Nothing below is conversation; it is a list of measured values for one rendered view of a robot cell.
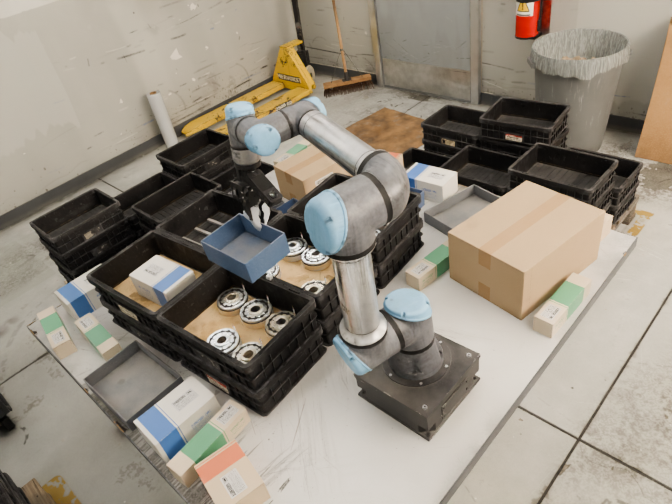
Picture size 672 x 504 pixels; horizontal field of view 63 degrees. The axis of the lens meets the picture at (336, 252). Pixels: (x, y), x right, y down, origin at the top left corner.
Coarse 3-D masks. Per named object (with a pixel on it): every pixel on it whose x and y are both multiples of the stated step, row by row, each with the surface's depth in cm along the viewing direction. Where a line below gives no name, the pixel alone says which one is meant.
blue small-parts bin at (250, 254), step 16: (224, 224) 158; (240, 224) 163; (208, 240) 155; (224, 240) 160; (240, 240) 162; (256, 240) 160; (272, 240) 156; (208, 256) 156; (224, 256) 148; (240, 256) 156; (256, 256) 144; (272, 256) 149; (240, 272) 147; (256, 272) 146
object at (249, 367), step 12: (204, 276) 175; (264, 276) 170; (192, 288) 171; (288, 288) 163; (180, 300) 168; (312, 300) 158; (300, 312) 155; (168, 324) 159; (288, 324) 152; (192, 336) 154; (276, 336) 149; (204, 348) 151; (216, 348) 149; (264, 348) 146; (228, 360) 145; (252, 360) 143
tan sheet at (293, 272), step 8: (280, 264) 189; (288, 264) 189; (296, 264) 188; (288, 272) 185; (296, 272) 185; (304, 272) 184; (312, 272) 183; (320, 272) 183; (328, 272) 182; (288, 280) 182; (296, 280) 181; (304, 280) 181; (312, 280) 180; (328, 280) 179
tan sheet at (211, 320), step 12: (204, 312) 176; (216, 312) 175; (192, 324) 173; (204, 324) 172; (216, 324) 171; (228, 324) 170; (240, 324) 169; (204, 336) 168; (240, 336) 165; (252, 336) 164; (264, 336) 163
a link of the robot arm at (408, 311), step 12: (384, 300) 138; (396, 300) 137; (408, 300) 137; (420, 300) 137; (384, 312) 136; (396, 312) 134; (408, 312) 133; (420, 312) 134; (396, 324) 134; (408, 324) 134; (420, 324) 135; (432, 324) 141; (408, 336) 135; (420, 336) 138; (432, 336) 142; (408, 348) 140; (420, 348) 140
